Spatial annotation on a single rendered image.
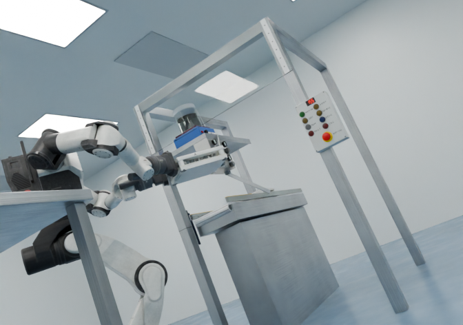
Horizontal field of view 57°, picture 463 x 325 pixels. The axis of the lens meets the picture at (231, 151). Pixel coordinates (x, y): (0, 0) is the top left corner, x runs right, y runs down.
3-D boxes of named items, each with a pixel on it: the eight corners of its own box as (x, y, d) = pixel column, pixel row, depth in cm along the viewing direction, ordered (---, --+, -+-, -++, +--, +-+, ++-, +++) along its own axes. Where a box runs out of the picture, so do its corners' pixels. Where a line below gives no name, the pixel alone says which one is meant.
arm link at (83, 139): (104, 113, 162) (60, 123, 171) (96, 144, 156) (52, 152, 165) (122, 128, 171) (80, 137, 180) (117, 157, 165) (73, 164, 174)
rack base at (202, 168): (214, 173, 231) (213, 169, 232) (227, 157, 210) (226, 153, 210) (171, 185, 222) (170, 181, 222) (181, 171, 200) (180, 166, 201)
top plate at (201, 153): (211, 164, 233) (209, 161, 233) (224, 148, 211) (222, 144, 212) (169, 177, 223) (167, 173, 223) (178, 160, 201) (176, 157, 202)
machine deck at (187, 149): (207, 138, 255) (204, 132, 256) (160, 165, 270) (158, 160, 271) (251, 144, 310) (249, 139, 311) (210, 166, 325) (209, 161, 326)
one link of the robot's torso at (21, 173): (16, 225, 166) (-5, 143, 174) (27, 241, 195) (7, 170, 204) (94, 202, 178) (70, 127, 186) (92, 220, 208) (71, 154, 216)
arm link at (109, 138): (139, 146, 181) (119, 122, 164) (136, 168, 176) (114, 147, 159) (116, 147, 183) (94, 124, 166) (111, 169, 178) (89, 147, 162)
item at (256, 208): (238, 219, 248) (231, 203, 250) (200, 237, 259) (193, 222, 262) (308, 203, 362) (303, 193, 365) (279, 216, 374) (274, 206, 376)
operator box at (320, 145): (347, 137, 204) (324, 89, 210) (315, 152, 211) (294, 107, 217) (350, 138, 209) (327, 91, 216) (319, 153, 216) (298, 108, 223)
